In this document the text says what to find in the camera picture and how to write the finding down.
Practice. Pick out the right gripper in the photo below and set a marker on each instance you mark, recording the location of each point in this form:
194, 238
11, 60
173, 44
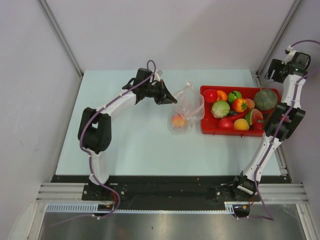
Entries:
276, 64

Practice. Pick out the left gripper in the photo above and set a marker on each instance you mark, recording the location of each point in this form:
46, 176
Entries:
164, 97

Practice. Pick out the clear pink-dotted zip bag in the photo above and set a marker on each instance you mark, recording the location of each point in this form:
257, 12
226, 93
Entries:
190, 105

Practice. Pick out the orange-red toy peach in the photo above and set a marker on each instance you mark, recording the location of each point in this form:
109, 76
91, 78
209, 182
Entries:
177, 121

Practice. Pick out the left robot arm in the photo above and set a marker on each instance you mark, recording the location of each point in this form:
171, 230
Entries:
95, 130

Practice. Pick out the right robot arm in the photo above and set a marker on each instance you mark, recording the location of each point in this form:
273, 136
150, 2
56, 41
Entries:
280, 123

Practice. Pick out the green toy melon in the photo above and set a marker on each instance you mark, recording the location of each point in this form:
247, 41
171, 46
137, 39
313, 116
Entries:
265, 99

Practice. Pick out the black toy grapes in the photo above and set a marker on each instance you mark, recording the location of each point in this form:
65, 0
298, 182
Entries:
266, 117

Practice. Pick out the red toy apple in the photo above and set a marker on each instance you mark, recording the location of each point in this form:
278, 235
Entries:
210, 96

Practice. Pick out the red-yellow toy mango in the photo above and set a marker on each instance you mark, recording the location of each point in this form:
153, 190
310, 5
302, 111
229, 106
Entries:
239, 105

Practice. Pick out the red plastic tray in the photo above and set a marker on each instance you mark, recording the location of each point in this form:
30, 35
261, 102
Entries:
209, 122

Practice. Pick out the orange toy tangerine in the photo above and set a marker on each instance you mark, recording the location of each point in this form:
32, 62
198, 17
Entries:
222, 96

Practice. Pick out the green toy cabbage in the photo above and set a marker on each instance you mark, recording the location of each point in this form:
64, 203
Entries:
220, 109

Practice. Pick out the red toy chili pepper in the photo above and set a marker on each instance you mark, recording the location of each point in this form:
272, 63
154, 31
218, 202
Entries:
240, 115

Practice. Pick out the yellow-orange toy apricot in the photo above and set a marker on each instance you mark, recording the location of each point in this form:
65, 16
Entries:
241, 125

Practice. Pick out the red toy tomato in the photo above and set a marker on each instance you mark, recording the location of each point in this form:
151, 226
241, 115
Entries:
225, 123

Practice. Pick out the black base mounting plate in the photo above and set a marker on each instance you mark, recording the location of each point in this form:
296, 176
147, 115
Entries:
156, 193

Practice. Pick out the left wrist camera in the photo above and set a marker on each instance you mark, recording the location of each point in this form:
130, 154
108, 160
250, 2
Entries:
157, 75

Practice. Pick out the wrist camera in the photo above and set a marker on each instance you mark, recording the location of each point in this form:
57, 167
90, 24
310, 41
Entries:
157, 75
290, 52

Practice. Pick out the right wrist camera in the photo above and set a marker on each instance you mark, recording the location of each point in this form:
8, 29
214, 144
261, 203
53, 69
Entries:
290, 52

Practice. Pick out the aluminium frame rail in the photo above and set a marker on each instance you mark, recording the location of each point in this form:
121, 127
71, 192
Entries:
60, 193

